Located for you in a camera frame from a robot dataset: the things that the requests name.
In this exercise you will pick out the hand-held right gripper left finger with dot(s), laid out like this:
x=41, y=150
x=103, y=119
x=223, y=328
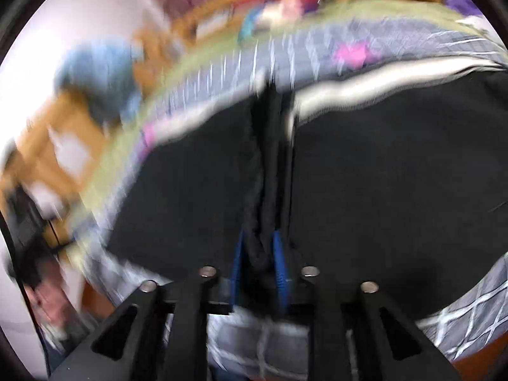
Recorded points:
x=236, y=258

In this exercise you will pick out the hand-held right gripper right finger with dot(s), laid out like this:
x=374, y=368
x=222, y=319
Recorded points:
x=280, y=262

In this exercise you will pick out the black pants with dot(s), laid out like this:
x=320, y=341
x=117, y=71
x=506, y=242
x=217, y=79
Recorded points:
x=377, y=190

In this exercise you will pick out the grey checked bed sheet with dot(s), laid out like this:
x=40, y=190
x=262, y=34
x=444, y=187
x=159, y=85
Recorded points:
x=317, y=43

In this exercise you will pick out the blue cloth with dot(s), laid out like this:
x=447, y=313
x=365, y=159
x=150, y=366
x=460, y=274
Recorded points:
x=99, y=75

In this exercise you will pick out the pile of colourful clothes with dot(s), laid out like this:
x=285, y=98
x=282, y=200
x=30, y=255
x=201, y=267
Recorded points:
x=285, y=4

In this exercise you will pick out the wooden bed frame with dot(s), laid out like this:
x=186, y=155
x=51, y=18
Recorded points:
x=71, y=143

